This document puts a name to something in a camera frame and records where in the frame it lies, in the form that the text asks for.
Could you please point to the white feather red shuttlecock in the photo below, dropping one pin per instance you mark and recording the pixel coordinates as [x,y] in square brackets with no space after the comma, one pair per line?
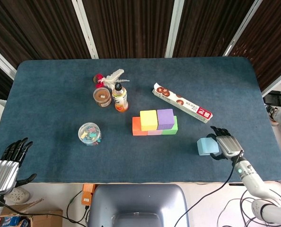
[109,79]

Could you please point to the yellow foam cube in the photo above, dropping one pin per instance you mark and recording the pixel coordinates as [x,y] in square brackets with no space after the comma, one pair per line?
[148,119]

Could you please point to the blue snack packet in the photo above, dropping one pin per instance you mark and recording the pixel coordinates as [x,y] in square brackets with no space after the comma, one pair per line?
[12,221]

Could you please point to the purple foam cube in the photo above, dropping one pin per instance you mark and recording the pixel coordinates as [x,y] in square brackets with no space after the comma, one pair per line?
[165,118]

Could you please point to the orange device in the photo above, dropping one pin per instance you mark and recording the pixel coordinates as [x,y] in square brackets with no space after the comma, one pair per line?
[87,196]

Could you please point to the brown round jar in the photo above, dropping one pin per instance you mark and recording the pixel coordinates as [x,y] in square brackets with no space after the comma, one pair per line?
[102,96]

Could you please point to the blue table cloth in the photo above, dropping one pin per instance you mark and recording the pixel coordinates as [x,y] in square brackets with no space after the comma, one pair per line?
[60,106]

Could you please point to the clear jar of binder clips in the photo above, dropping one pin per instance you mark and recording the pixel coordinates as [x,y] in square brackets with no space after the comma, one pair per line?
[89,134]

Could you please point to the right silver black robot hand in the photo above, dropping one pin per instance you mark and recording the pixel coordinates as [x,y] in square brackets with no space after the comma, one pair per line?
[228,144]

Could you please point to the light blue foam cube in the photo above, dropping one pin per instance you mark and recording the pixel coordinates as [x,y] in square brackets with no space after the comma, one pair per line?
[206,146]

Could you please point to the orange drink bottle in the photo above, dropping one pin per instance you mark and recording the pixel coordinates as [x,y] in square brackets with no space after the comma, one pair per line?
[119,99]

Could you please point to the orange foam cube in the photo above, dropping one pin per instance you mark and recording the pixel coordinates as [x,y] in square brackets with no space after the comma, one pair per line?
[137,127]

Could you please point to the pink foam cube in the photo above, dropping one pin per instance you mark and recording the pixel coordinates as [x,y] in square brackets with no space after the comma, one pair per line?
[154,132]

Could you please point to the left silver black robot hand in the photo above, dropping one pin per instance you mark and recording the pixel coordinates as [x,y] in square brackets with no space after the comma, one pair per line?
[3,175]

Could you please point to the white clog shoe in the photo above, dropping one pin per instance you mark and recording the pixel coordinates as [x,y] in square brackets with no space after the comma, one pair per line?
[18,195]

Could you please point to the cardboard box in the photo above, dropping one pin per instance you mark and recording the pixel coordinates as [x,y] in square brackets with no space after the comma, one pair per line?
[46,218]

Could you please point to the green foam cube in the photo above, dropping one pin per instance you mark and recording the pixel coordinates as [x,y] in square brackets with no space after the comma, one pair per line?
[170,131]

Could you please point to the long white red cookie box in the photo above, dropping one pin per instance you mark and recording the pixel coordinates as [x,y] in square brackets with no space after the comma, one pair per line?
[183,101]

